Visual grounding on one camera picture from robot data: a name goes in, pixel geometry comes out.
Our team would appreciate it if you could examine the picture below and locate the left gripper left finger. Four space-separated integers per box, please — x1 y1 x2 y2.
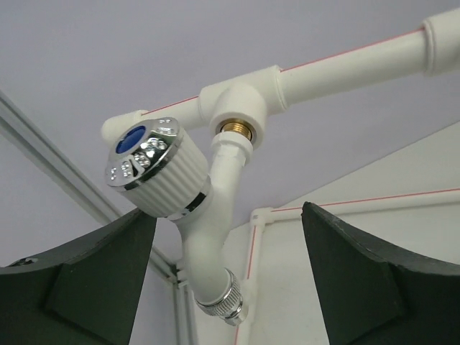
1 210 157 344

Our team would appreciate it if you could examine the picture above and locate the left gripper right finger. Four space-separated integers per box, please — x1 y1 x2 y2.
301 202 459 344

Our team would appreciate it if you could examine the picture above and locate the white water faucet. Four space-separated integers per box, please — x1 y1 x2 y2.
101 117 253 326

